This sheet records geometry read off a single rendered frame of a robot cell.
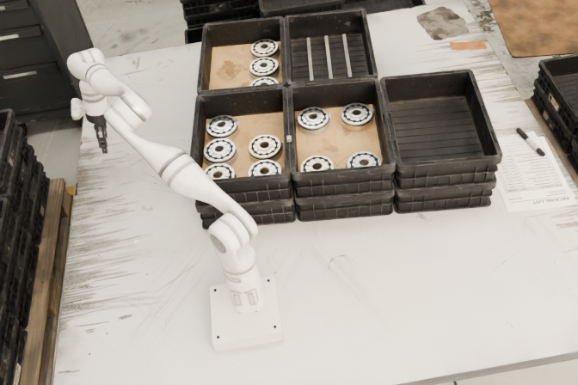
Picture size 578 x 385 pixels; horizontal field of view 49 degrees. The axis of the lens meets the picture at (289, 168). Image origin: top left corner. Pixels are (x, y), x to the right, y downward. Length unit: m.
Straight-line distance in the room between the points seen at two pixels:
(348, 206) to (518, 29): 2.26
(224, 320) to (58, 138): 2.05
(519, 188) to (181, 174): 1.07
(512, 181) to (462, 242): 0.30
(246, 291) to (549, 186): 1.01
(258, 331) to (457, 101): 1.00
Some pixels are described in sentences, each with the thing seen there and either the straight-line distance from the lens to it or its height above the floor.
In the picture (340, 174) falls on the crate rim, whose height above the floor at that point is 0.92.
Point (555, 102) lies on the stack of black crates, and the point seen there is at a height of 0.30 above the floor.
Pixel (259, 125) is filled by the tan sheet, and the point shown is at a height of 0.83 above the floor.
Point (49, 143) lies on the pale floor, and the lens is 3.61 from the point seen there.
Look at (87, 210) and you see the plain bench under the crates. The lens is 2.20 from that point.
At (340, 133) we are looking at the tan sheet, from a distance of 2.05.
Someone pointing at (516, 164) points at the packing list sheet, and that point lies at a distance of 2.18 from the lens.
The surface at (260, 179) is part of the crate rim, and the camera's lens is 1.81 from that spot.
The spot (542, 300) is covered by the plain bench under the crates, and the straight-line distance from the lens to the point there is 1.89.
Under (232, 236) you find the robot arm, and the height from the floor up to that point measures 1.06.
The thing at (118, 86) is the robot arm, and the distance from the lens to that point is 1.77.
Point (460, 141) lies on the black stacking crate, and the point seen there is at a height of 0.83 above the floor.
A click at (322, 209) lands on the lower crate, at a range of 1.94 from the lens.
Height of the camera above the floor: 2.27
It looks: 47 degrees down
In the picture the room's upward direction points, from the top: 8 degrees counter-clockwise
